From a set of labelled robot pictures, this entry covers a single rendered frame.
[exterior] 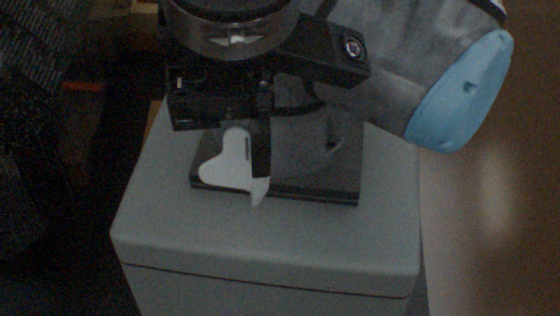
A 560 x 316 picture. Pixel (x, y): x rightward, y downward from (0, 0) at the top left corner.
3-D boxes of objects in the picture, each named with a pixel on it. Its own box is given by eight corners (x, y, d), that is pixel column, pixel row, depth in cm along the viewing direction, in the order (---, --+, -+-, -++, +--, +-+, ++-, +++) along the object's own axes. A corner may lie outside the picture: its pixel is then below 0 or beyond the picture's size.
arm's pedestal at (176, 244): (380, 304, 159) (442, 57, 98) (367, 473, 125) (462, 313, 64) (206, 284, 164) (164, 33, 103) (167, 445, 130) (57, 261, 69)
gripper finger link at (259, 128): (246, 157, 51) (242, 66, 47) (266, 156, 51) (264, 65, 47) (250, 188, 47) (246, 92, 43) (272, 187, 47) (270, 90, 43)
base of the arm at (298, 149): (339, 89, 89) (343, 34, 82) (359, 176, 75) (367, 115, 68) (214, 92, 88) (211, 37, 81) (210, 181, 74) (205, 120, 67)
